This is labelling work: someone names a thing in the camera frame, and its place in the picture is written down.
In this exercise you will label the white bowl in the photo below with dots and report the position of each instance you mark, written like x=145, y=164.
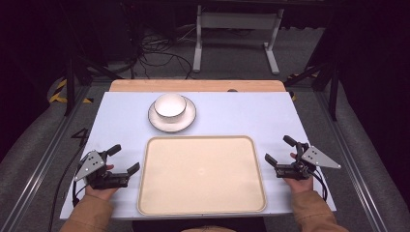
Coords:
x=170, y=106

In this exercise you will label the white board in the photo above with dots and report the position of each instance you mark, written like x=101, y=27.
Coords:
x=245, y=112

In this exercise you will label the black tripod stand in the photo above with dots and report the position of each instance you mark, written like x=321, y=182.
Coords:
x=333, y=83
x=70, y=83

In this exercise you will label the person's left hand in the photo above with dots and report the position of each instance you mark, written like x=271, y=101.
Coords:
x=101, y=192

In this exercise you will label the person's tan clothing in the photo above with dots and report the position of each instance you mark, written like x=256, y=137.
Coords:
x=208, y=229

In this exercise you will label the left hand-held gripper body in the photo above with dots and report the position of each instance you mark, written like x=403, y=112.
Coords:
x=92, y=164

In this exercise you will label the white metal stand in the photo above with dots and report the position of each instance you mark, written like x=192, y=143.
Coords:
x=237, y=21

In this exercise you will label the aluminium rail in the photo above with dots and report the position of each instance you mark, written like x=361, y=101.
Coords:
x=38, y=167
x=351, y=161

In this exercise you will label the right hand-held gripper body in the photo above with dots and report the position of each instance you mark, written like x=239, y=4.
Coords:
x=317, y=158

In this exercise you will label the white plate with dark rim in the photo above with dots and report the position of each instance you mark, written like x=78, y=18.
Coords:
x=190, y=121

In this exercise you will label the wooden table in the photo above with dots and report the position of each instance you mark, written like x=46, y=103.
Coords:
x=196, y=85

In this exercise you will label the person's right hand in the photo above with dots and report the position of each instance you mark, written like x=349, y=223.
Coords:
x=299, y=185

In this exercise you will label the yellow and black floor tape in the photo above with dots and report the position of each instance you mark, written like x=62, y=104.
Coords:
x=292, y=95
x=58, y=93

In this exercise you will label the beige tray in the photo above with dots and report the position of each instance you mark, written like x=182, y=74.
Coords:
x=201, y=175

